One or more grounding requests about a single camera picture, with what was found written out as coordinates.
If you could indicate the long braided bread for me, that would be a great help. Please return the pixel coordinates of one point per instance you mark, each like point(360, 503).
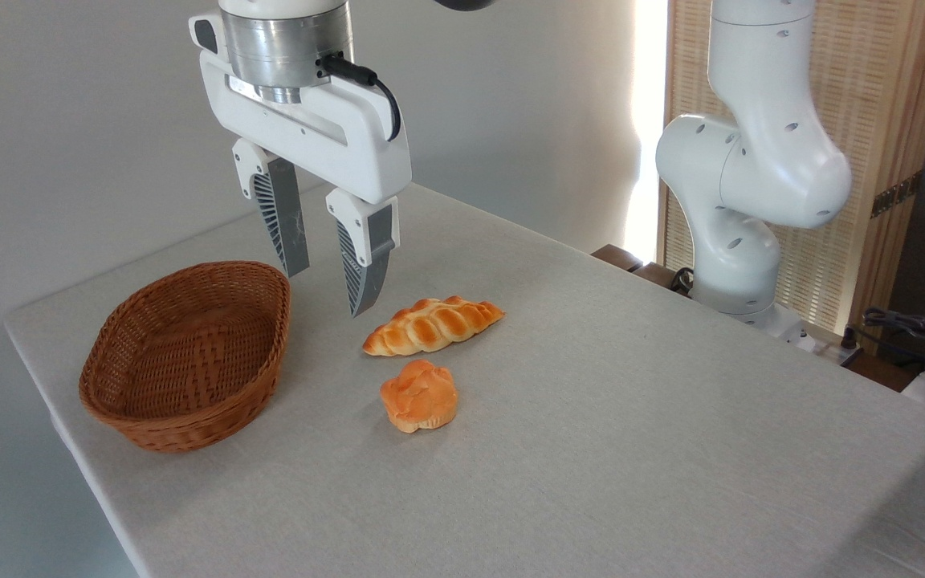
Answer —
point(430, 325)

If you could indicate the metal screen hinge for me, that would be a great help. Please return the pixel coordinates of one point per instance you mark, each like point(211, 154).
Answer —
point(896, 194)

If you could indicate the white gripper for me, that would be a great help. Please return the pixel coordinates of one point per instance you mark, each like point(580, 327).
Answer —
point(358, 140)

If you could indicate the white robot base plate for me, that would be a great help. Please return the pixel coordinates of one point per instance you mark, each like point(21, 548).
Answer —
point(792, 329)

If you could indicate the wooden slatted screen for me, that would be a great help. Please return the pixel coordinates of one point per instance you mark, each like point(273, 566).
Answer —
point(880, 88)

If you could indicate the round orange bread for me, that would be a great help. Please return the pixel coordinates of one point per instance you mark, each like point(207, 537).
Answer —
point(421, 397)

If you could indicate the brown wicker basket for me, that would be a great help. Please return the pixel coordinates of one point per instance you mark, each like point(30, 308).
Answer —
point(189, 361)

